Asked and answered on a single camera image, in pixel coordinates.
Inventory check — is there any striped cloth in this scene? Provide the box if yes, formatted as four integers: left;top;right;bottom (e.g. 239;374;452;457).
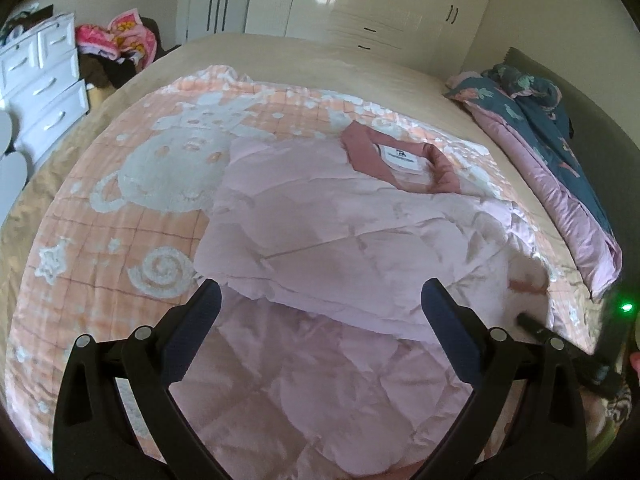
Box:
602;385;640;433

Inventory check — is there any white desk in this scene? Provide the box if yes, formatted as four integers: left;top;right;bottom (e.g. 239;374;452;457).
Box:
0;110;28;221

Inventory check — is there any white wardrobe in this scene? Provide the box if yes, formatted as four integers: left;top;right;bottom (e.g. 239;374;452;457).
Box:
245;0;501;53

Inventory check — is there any heap of small items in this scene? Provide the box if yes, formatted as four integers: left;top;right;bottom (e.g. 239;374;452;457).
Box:
0;2;53;43

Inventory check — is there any pink printed cloth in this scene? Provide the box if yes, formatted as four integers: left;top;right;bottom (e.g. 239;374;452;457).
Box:
75;8;158;68

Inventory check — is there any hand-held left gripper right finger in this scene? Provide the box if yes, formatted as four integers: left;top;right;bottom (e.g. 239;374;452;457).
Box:
421;278;588;480

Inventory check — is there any pink quilted jacket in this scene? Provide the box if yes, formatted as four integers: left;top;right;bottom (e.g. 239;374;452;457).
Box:
170;122;556;478

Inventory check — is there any blue and pink folded quilt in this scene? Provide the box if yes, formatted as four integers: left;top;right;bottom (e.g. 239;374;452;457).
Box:
445;62;623;301

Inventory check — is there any dark brown clothes pile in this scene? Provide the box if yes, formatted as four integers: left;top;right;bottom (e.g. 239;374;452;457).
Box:
82;17;166;93

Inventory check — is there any white chest of drawers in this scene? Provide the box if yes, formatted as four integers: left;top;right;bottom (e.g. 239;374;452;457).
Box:
0;12;91;171

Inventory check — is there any orange patterned blanket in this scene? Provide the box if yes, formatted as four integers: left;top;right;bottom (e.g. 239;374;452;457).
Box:
10;62;601;466

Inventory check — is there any white door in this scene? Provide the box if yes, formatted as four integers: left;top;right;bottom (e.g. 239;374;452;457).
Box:
185;0;251;41

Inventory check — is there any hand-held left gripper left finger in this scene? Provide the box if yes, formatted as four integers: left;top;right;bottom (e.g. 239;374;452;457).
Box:
52;279;223;480

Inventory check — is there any bed with beige sheet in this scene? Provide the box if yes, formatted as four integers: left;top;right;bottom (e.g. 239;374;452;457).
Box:
0;32;626;480

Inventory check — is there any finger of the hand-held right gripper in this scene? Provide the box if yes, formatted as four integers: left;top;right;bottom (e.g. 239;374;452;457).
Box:
515;312;613;386

